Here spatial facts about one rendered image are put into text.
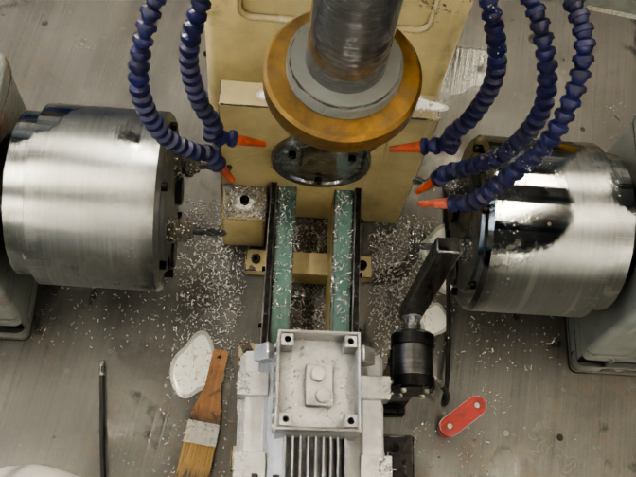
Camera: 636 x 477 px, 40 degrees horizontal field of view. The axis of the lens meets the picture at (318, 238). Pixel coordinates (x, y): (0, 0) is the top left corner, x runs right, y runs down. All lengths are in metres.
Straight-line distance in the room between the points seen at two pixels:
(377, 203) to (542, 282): 0.36
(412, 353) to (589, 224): 0.28
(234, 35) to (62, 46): 0.50
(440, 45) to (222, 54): 0.31
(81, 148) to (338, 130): 0.36
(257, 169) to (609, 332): 0.57
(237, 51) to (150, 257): 0.34
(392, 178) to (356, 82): 0.44
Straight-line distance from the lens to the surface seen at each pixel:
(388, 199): 1.43
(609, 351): 1.43
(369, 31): 0.88
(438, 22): 1.24
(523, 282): 1.19
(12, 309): 1.36
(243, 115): 1.22
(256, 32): 1.26
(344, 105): 0.96
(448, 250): 1.02
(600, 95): 1.75
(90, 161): 1.15
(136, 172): 1.13
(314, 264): 1.42
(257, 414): 1.12
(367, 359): 1.13
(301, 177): 1.35
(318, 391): 1.06
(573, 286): 1.21
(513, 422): 1.46
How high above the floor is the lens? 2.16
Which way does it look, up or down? 66 degrees down
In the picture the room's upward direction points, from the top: 12 degrees clockwise
